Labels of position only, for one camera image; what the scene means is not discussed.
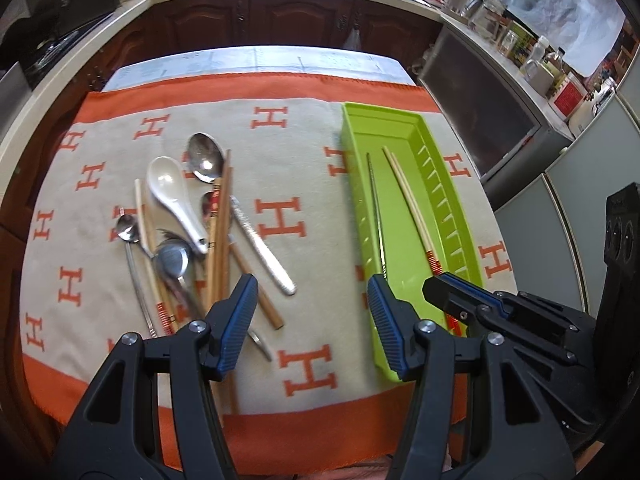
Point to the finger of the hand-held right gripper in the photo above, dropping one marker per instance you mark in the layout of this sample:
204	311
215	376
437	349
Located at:
450	297
472	286

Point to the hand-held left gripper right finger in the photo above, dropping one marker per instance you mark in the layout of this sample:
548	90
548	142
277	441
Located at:
387	320

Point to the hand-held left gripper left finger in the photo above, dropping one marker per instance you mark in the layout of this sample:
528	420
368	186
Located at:
235	325

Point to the brown wooden chopstick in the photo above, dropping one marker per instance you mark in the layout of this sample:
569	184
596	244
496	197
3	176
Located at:
227	195
217	245
255	285

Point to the light chopstick with red wrap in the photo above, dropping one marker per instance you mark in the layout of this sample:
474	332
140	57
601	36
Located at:
410	200
142	220

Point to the metal chopstick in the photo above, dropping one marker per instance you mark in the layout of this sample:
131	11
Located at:
376	210

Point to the white ceramic spoon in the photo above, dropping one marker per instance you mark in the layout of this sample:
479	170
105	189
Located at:
167	180

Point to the green plastic utensil tray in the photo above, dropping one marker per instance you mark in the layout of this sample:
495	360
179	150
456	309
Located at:
400	130

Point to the metal soup spoon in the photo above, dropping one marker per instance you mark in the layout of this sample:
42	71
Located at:
172	260

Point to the grey cabinet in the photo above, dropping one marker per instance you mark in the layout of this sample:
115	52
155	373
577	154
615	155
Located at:
575	200

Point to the metal spoon with red print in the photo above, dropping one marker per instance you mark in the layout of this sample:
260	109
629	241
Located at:
207	202

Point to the small metal spoon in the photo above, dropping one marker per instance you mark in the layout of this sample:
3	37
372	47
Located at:
127	227

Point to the grey appliance with dark door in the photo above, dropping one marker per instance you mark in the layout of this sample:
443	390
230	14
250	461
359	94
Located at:
480	110

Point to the orange and beige printed blanket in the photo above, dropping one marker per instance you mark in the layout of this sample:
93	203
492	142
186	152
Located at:
300	160

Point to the red label container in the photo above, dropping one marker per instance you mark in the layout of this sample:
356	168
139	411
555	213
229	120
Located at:
567	97

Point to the clear plastic bottle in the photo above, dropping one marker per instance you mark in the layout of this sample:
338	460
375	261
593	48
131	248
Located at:
540	65

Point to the glass jar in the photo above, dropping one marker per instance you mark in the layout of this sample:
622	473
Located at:
509	40

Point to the green box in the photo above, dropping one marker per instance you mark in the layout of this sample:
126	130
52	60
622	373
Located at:
525	40

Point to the pale blue table cover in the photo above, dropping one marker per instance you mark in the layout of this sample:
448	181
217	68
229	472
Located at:
280	60

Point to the glass pitcher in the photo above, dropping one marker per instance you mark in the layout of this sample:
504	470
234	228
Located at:
487	12

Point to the hanging white cloth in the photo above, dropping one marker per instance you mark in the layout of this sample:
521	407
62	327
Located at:
353	39

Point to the white plastic sheet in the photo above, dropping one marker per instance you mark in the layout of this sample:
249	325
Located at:
565	5

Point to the dark wooden kitchen cabinets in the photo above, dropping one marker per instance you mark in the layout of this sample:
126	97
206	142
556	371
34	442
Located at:
200	20

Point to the black gas stove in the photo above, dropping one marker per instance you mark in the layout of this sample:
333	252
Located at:
75	10

